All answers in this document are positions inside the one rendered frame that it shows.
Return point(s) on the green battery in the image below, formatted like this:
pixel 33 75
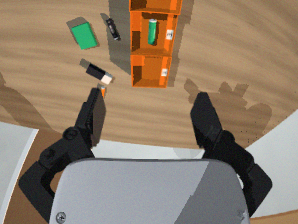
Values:
pixel 151 31

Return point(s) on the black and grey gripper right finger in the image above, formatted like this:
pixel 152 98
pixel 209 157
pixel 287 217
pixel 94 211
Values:
pixel 220 144

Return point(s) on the orange three-compartment bin rack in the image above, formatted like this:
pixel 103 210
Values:
pixel 146 59

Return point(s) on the green flat rectangular block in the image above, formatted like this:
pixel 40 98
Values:
pixel 84 35

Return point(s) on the black and white eraser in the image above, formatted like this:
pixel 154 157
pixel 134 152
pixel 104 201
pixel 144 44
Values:
pixel 99 73

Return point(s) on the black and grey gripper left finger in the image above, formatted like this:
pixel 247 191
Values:
pixel 76 141

